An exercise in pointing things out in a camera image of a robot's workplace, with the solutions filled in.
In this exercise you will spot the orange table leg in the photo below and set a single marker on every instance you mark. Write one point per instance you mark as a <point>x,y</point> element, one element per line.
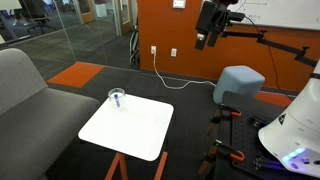
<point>161,166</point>
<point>117,168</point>

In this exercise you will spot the blue capped marker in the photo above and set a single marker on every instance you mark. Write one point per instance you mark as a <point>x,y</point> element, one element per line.
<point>117,99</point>

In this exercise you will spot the striped black white object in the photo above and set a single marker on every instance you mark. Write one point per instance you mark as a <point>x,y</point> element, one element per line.
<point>134,45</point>

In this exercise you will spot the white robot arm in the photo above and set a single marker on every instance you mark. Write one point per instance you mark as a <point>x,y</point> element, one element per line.
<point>300,126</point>

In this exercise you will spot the black office chair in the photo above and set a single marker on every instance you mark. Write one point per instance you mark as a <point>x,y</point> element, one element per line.
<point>36,15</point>

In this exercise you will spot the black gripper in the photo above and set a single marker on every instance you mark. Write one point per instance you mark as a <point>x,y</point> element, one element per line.
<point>210,16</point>

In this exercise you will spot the white wall switch plate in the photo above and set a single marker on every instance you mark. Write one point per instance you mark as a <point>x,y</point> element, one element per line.
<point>179,3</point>

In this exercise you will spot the clear plastic cup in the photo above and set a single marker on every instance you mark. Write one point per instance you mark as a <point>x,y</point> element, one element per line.
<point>116,91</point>

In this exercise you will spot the light blue ottoman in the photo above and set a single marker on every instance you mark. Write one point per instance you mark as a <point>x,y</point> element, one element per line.
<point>238,83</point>

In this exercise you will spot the black stereo camera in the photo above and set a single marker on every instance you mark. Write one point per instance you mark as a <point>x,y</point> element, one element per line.
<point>237,16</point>

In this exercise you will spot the small black bracket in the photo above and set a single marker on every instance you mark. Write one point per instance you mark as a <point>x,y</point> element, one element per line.
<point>258,121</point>

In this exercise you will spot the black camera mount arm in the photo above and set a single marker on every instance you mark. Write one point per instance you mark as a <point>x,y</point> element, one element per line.
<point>276,45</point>

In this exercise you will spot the whiteboard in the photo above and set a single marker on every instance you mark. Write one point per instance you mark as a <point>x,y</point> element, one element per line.
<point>283,13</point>

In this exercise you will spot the grey fabric sofa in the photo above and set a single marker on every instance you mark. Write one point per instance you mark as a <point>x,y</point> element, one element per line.
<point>30,120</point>

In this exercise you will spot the white wall outlet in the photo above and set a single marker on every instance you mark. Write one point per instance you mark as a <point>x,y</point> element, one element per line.
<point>153,50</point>
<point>173,52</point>

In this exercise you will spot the orange black bar clamp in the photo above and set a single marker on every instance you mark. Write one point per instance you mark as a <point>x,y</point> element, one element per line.
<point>230,111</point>
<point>230,151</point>

